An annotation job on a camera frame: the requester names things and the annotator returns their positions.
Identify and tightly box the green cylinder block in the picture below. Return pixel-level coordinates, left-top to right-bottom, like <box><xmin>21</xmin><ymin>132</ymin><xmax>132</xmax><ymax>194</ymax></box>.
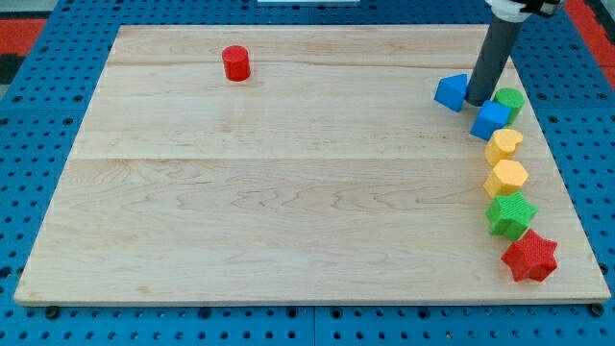
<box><xmin>494</xmin><ymin>87</ymin><xmax>525</xmax><ymax>125</ymax></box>

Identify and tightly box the blue triangle block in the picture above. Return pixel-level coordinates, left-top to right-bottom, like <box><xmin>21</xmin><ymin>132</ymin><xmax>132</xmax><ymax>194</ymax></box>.
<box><xmin>433</xmin><ymin>74</ymin><xmax>468</xmax><ymax>112</ymax></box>

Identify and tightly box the light wooden board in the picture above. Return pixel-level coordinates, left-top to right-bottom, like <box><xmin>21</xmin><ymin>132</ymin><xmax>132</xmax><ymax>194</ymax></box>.
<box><xmin>14</xmin><ymin>25</ymin><xmax>610</xmax><ymax>307</ymax></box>

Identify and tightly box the red cylinder block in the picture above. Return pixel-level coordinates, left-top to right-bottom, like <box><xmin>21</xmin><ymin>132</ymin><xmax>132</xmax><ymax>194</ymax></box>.
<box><xmin>221</xmin><ymin>45</ymin><xmax>251</xmax><ymax>82</ymax></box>

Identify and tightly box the blue cube block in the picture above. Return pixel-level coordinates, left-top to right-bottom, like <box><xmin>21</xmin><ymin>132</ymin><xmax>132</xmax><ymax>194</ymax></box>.
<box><xmin>470</xmin><ymin>100</ymin><xmax>511</xmax><ymax>140</ymax></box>

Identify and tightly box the yellow heart block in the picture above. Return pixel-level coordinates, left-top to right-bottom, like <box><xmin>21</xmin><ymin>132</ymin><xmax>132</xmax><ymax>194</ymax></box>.
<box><xmin>484</xmin><ymin>129</ymin><xmax>524</xmax><ymax>166</ymax></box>

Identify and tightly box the yellow hexagon block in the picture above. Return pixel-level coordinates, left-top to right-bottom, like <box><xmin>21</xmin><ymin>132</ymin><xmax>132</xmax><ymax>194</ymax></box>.
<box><xmin>483</xmin><ymin>160</ymin><xmax>529</xmax><ymax>198</ymax></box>

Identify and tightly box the green star block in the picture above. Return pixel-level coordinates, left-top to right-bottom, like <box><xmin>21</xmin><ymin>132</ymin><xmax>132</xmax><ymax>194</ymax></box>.
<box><xmin>485</xmin><ymin>191</ymin><xmax>538</xmax><ymax>241</ymax></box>

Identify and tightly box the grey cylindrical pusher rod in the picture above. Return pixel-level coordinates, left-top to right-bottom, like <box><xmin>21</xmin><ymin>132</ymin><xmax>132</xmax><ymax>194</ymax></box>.
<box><xmin>465</xmin><ymin>16</ymin><xmax>523</xmax><ymax>107</ymax></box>

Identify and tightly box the red star block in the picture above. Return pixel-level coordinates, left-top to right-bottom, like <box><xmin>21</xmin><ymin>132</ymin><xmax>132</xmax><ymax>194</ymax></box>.
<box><xmin>501</xmin><ymin>229</ymin><xmax>558</xmax><ymax>282</ymax></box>

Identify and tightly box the white robot wrist flange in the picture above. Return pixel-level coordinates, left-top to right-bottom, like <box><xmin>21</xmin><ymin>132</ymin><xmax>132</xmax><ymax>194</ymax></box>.
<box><xmin>484</xmin><ymin>0</ymin><xmax>566</xmax><ymax>24</ymax></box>

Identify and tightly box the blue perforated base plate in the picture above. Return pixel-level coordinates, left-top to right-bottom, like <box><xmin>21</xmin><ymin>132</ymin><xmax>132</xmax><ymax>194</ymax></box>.
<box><xmin>1</xmin><ymin>1</ymin><xmax>614</xmax><ymax>345</ymax></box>

